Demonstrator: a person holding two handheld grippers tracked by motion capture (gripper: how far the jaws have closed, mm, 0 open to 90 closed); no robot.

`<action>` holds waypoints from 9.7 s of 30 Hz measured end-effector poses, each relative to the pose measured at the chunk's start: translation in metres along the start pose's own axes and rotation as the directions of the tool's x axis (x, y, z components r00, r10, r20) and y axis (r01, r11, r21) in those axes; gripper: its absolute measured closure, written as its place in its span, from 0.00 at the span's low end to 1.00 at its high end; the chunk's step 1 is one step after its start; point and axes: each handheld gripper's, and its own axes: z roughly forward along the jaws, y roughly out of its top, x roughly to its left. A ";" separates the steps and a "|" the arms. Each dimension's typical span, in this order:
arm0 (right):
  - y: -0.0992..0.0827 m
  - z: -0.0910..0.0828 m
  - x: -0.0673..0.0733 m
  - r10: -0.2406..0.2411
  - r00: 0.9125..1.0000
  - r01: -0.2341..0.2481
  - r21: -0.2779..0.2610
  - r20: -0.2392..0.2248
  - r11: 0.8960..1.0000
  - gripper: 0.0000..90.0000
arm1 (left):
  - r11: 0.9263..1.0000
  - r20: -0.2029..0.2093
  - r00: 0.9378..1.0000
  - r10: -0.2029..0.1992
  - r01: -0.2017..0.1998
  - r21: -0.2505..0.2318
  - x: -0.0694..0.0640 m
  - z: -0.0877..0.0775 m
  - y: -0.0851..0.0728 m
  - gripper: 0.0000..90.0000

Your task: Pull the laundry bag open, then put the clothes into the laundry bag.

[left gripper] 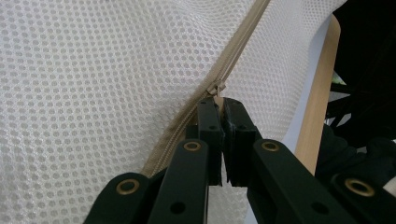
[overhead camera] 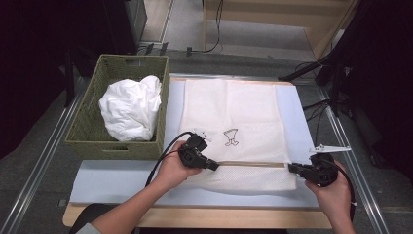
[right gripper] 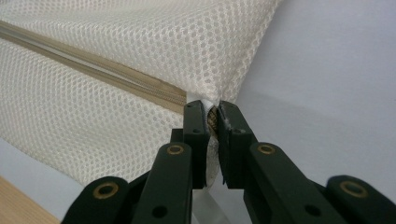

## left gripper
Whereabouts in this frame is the white mesh laundry bag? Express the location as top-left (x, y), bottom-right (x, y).
top-left (0, 0), bottom-right (348, 224)

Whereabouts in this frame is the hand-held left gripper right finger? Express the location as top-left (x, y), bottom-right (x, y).
top-left (222, 96), bottom-right (263, 188)

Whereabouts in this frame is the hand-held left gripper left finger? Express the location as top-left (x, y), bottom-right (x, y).
top-left (185, 96), bottom-right (225, 187)

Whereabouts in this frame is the pale blue table mat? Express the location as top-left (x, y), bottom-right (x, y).
top-left (244, 13), bottom-right (332, 224)

